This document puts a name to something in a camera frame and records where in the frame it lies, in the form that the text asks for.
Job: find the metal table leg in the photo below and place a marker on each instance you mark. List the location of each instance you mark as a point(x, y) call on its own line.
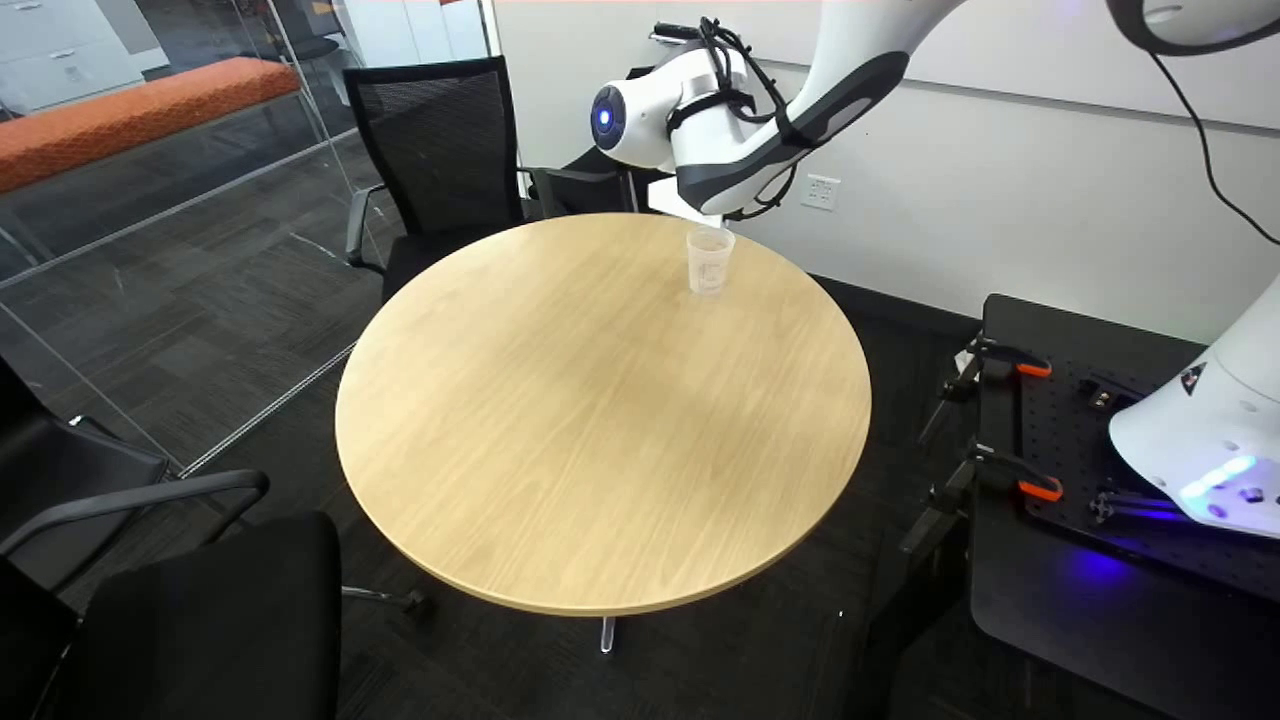
point(611, 636)

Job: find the black chair with grey armrest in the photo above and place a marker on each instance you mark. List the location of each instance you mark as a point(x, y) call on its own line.
point(212, 627)

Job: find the clear plastic measuring cup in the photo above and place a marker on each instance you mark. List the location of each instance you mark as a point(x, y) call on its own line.
point(708, 260)

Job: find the wall whiteboard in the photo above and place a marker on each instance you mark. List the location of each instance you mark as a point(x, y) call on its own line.
point(1041, 53)

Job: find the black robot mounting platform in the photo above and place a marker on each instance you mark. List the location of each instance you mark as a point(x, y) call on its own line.
point(1067, 600)

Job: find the orange upholstered bench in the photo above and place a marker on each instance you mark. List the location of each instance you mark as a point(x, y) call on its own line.
point(126, 119)

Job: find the black mesh office chair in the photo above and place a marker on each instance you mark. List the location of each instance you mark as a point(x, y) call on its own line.
point(441, 162)

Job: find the black armless chair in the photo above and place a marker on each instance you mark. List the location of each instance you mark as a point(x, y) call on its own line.
point(581, 186)

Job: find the white wall outlet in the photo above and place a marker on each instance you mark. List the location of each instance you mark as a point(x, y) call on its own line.
point(816, 195)

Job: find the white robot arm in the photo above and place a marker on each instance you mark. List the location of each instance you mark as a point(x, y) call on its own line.
point(853, 53)

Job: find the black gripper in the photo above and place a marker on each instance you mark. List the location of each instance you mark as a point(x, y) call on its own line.
point(727, 198)

